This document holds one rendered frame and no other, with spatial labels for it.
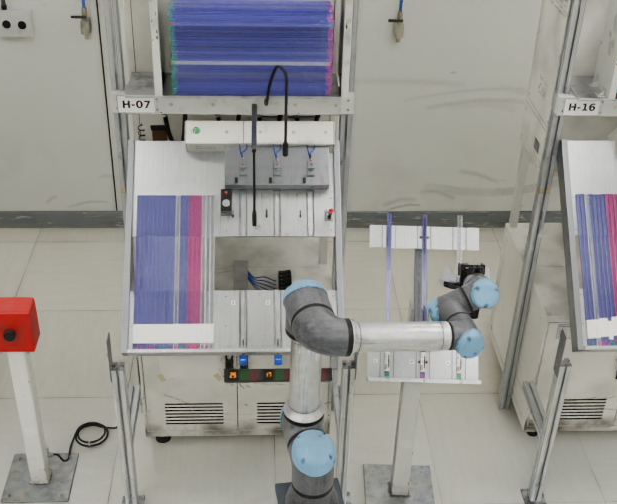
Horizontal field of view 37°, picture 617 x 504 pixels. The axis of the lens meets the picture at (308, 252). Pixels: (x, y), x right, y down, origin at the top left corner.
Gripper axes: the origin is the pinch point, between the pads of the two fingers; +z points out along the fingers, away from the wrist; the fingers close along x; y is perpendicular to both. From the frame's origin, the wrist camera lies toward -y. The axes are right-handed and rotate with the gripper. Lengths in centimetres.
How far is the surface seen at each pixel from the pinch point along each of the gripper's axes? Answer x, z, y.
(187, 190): 87, 28, 23
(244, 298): 67, 16, -10
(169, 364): 96, 49, -40
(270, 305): 59, 16, -12
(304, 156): 49, 29, 36
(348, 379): 33, 18, -36
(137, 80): 104, 30, 59
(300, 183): 50, 25, 27
